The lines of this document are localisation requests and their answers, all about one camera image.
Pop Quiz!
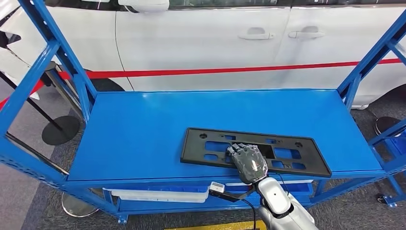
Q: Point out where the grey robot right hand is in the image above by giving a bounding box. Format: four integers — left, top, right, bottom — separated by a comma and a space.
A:
226, 143, 269, 185

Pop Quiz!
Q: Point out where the black plastic plate bracket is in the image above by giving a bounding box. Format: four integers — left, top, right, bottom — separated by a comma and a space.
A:
180, 127, 332, 178

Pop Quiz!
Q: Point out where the blue metal shelf rack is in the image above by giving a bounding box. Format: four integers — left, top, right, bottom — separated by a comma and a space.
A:
368, 119, 406, 209
0, 0, 406, 224

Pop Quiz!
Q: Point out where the yellow floor tape square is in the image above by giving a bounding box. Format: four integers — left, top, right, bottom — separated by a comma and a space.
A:
164, 219, 268, 230

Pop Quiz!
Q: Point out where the red barrier belt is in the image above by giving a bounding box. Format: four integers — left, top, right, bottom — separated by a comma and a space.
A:
58, 58, 402, 80
0, 79, 45, 110

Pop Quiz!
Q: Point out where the white car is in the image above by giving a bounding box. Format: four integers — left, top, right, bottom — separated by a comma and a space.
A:
0, 0, 406, 110

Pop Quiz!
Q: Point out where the round stanchion base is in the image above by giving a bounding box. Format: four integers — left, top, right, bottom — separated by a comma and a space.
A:
373, 116, 403, 137

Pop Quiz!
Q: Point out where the white car side mirror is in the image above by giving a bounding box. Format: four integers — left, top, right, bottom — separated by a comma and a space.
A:
118, 0, 170, 13

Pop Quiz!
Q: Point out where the black pole stand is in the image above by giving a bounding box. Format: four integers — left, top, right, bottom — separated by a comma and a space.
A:
0, 71, 81, 146

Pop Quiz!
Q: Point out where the black camera bracket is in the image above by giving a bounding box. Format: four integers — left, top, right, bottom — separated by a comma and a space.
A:
208, 187, 261, 203

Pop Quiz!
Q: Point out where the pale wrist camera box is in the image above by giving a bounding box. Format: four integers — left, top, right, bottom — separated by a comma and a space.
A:
209, 181, 226, 194

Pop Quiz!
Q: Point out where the black cable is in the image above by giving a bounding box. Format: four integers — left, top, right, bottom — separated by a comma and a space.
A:
240, 197, 258, 230

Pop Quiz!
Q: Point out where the car door handle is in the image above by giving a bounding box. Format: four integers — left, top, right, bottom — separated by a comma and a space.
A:
237, 27, 275, 41
288, 26, 326, 40

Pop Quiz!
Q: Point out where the chrome stanchion post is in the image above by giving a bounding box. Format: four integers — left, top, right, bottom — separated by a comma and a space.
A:
5, 132, 100, 219
44, 61, 85, 116

